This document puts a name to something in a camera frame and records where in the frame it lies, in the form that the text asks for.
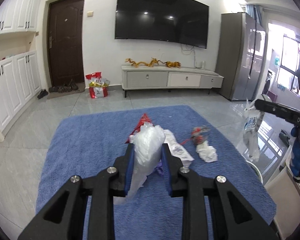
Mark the grey bag with red string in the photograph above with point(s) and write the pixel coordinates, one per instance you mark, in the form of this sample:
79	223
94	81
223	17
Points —
198	135

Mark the black wall television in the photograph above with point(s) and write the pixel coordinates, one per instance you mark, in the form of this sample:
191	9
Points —
178	21

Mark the white upper wall cabinets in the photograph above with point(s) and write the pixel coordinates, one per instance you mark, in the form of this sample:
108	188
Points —
18	16

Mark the white TV cabinet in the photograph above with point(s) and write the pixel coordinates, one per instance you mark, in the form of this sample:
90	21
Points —
160	77

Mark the white round trash bin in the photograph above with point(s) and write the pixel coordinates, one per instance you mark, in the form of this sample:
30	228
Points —
255	170

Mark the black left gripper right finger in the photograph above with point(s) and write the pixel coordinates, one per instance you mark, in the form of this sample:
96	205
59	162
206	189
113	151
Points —
213	200

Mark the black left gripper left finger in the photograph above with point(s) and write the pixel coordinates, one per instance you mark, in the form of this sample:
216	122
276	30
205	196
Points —
62	217

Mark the red white gift bag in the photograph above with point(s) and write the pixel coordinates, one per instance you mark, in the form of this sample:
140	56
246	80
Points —
97	85

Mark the grey double-door refrigerator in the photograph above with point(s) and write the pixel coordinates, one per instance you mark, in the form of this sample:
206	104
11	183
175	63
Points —
240	56

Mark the yellow dragon garland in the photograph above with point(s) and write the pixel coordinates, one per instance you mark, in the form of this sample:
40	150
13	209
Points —
153	62

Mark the white printed paper packet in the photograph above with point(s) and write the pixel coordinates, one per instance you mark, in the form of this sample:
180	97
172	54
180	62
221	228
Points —
176	149

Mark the blue shaggy rug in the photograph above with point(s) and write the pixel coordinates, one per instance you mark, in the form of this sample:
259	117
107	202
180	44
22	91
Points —
86	205

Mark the silver blue foil wrapper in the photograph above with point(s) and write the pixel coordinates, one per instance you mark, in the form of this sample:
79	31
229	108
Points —
253	120

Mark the purple wrapper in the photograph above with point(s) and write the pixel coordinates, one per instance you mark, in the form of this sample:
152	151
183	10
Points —
159	169

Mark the clear plastic bag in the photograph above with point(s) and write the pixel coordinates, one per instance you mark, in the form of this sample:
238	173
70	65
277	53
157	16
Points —
147	154

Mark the dark brown entrance door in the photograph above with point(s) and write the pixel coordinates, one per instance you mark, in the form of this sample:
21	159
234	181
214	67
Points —
64	42

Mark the crumpled white tissue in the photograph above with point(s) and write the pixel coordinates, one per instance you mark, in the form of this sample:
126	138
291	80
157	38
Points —
206	152

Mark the shoes on door mat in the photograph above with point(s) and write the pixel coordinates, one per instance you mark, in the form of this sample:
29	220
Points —
63	90

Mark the white lower shoe cabinet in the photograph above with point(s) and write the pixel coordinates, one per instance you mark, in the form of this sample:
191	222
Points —
19	83

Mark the blue white gloved right hand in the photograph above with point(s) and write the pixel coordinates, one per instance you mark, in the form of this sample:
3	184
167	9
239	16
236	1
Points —
295	159

